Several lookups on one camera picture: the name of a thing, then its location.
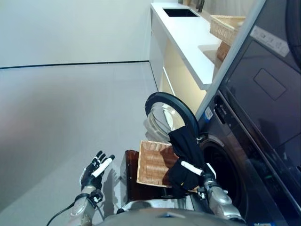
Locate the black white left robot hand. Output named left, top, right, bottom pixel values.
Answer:
left=79, top=150, right=116, bottom=189

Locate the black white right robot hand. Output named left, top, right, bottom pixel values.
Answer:
left=180, top=161, right=217, bottom=181

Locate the black garment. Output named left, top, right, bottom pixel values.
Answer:
left=167, top=127, right=206, bottom=193

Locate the round glass washing machine door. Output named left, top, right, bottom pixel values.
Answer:
left=143, top=92, right=201, bottom=142

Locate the dark front-load washing machine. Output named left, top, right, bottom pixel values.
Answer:
left=197, top=0, right=301, bottom=170

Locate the amber translucent acrylic stool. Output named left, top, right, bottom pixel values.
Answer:
left=119, top=149, right=196, bottom=209

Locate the rectangular wicker laundry basket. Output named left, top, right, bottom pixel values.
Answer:
left=136, top=140, right=200, bottom=194

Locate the silver robot torso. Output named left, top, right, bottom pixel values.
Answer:
left=103, top=207, right=247, bottom=226

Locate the white counter cabinet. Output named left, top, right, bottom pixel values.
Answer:
left=149, top=2, right=223, bottom=112

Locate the pale wicker tray basket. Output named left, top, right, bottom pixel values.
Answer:
left=209, top=15, right=246, bottom=46

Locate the black rectangular sink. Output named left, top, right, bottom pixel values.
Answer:
left=162, top=7, right=198, bottom=18

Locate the round dark dryer door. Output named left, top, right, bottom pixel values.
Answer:
left=285, top=0, right=301, bottom=60

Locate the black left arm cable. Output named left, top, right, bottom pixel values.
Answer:
left=46, top=195, right=104, bottom=226

